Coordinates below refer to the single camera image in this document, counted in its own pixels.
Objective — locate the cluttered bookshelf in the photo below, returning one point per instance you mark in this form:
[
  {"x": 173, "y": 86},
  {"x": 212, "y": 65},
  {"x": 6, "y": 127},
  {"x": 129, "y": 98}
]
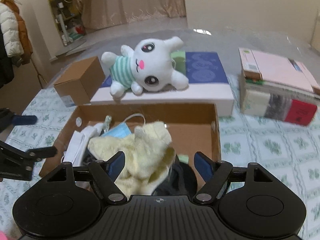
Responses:
[{"x": 68, "y": 20}]

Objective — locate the black round cloth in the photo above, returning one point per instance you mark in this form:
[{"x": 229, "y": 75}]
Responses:
[{"x": 181, "y": 181}]

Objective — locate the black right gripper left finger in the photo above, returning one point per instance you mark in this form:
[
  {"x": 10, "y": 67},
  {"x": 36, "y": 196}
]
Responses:
[{"x": 104, "y": 174}]

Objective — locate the light green cloth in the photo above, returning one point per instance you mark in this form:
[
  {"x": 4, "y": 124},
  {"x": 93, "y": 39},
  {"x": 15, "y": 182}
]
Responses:
[{"x": 183, "y": 158}]

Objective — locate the open cardboard tray box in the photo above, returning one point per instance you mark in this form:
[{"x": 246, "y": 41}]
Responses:
[{"x": 194, "y": 127}]

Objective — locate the green patterned tablecloth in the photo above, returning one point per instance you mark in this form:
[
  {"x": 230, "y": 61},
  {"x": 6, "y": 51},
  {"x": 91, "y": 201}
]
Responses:
[{"x": 290, "y": 152}]

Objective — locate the pink flat box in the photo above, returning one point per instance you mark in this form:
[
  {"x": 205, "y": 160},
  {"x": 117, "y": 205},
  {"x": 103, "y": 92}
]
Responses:
[{"x": 266, "y": 67}]

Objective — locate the box with red panel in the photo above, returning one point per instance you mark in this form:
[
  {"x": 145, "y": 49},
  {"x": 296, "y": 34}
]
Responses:
[{"x": 275, "y": 106}]

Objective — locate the small closed cardboard box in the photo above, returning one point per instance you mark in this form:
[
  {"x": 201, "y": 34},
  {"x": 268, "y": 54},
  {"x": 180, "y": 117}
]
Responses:
[{"x": 77, "y": 85}]

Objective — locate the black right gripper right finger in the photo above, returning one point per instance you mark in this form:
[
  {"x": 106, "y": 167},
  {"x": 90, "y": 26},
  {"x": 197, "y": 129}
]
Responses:
[{"x": 215, "y": 175}]

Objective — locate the green sponge block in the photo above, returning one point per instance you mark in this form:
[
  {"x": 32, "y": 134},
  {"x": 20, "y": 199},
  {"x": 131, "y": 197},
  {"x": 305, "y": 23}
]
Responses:
[{"x": 178, "y": 61}]

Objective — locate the white puffer jacket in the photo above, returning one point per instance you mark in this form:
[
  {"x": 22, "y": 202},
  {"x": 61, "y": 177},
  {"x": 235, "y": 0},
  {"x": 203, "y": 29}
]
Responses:
[{"x": 9, "y": 28}]

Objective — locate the blue face mask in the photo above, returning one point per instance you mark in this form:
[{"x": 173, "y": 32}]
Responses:
[{"x": 122, "y": 130}]

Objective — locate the beige curtain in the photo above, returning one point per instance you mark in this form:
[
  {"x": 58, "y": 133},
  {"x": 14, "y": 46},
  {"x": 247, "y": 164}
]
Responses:
[{"x": 100, "y": 14}]

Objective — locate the pink lidded cylinder container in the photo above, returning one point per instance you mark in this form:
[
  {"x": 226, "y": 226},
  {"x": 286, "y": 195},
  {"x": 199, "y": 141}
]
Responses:
[{"x": 3, "y": 236}]

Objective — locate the cream fuzzy cloth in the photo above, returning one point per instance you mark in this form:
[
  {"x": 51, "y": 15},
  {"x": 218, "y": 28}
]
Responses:
[{"x": 148, "y": 157}]

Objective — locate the brown jacket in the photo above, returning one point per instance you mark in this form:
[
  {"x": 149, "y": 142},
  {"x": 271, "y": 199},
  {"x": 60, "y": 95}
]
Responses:
[{"x": 23, "y": 34}]

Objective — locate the white box with blue top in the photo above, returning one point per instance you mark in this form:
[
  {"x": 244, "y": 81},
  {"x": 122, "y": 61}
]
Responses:
[{"x": 208, "y": 83}]

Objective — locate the black jacket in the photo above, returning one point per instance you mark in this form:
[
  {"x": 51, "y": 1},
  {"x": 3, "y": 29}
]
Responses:
[{"x": 6, "y": 69}]

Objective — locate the white bunny plush toy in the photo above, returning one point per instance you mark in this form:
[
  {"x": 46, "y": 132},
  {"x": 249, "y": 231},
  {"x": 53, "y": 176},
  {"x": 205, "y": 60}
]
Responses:
[{"x": 148, "y": 66}]

